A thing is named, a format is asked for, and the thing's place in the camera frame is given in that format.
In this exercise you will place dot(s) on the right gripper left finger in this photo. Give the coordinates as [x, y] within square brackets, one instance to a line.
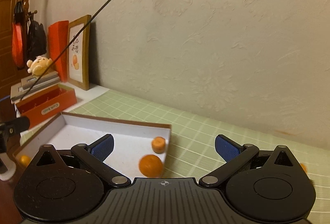
[81, 166]

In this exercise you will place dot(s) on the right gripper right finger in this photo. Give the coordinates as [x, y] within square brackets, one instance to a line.
[248, 166]

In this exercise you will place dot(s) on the orange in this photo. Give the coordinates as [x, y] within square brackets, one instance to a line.
[151, 166]

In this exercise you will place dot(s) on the small orange fruit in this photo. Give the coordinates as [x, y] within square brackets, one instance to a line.
[304, 167]
[159, 145]

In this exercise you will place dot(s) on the small orange fruit front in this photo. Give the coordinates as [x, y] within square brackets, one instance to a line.
[159, 145]

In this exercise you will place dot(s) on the red open gift box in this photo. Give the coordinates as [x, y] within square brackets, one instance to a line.
[46, 103]

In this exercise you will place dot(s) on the white round base object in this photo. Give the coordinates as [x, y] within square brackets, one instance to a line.
[8, 167]

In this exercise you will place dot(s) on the white shallow cardboard tray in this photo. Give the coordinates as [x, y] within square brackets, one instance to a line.
[120, 144]

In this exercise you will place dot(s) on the yellow plush toy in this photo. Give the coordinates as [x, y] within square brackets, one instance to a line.
[38, 66]

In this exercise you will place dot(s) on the black hanging bag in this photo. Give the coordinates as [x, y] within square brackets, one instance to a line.
[36, 40]

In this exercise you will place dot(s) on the red hanging bag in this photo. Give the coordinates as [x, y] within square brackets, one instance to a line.
[19, 33]

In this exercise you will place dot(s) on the wooden framed orange picture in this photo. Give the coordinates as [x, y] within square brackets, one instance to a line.
[77, 53]

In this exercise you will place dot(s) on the red paper envelope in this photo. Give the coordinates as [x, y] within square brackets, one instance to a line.
[57, 38]

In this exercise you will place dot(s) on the brown wooden door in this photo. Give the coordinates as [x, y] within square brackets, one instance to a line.
[10, 75]

